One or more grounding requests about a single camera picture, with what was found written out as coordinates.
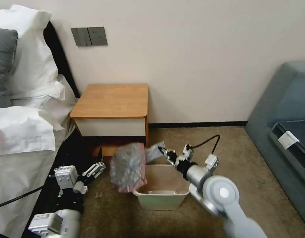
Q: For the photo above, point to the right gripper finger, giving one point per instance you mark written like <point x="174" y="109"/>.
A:
<point x="188" y="153"/>
<point x="170" y="155"/>

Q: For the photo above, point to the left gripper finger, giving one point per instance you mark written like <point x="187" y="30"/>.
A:
<point x="96" y="169"/>

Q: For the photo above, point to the translucent grey garbage bag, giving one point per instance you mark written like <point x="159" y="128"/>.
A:
<point x="129" y="166"/>

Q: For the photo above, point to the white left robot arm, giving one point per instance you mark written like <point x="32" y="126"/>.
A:
<point x="59" y="222"/>

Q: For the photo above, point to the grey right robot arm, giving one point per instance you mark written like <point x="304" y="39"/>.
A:
<point x="217" y="195"/>

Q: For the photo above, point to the beige plastic trash can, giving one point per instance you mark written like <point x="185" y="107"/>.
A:
<point x="160" y="198"/>

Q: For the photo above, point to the black bed base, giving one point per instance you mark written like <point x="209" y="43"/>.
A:
<point x="73" y="151"/>

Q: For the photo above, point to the white bed sheet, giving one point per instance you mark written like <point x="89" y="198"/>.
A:
<point x="21" y="171"/>

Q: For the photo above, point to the wooden nightstand with white drawer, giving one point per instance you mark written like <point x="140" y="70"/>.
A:
<point x="110" y="104"/>

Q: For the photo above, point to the flat white pillow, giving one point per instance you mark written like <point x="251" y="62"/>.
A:
<point x="23" y="129"/>

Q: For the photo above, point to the grey-blue sofa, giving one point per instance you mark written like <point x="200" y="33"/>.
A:
<point x="279" y="104"/>

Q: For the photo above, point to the black bed headboard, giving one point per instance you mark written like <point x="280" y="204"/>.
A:
<point x="63" y="59"/>

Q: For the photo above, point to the large white pillow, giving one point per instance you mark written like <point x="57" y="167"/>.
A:
<point x="33" y="54"/>

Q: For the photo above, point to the grey quilted pillow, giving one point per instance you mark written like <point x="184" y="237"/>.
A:
<point x="3" y="67"/>

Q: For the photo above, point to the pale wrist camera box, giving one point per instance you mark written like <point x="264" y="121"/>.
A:
<point x="65" y="176"/>

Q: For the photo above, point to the grey wall switch panel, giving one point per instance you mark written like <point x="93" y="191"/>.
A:
<point x="89" y="36"/>

